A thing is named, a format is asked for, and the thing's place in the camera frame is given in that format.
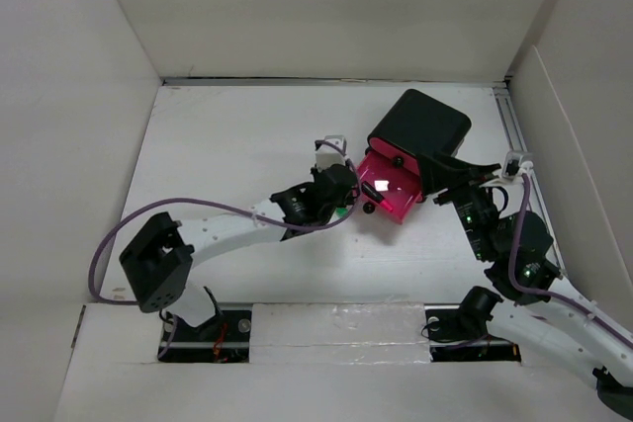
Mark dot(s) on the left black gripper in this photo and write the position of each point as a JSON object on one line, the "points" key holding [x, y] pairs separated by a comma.
{"points": [[348, 201]]}

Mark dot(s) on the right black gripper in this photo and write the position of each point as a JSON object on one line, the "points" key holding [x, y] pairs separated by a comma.
{"points": [[453, 173]]}

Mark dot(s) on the pink drawer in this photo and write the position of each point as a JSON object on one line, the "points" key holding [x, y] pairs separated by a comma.
{"points": [[391, 152], [400, 187]]}

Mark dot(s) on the black drawer organizer box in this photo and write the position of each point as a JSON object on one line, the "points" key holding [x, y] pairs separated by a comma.
{"points": [[420, 124]]}

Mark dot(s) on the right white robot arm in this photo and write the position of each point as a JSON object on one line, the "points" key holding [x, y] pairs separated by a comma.
{"points": [[530, 302]]}

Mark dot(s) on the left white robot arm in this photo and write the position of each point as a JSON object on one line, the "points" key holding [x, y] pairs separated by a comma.
{"points": [[159, 259]]}

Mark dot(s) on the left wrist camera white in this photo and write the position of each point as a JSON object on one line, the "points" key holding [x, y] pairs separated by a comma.
{"points": [[330, 151]]}

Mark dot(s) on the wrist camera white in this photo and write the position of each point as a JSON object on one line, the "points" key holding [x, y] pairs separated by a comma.
{"points": [[330, 151], [516, 164]]}

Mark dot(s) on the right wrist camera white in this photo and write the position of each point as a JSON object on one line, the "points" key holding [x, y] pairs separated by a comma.
{"points": [[516, 164]]}

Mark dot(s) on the aluminium rail back edge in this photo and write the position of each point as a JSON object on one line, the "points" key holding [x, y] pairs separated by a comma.
{"points": [[305, 81]]}

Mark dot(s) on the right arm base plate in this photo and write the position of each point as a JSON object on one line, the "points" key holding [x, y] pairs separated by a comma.
{"points": [[449, 342]]}

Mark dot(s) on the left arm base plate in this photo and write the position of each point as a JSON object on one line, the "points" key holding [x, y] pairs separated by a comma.
{"points": [[226, 340]]}

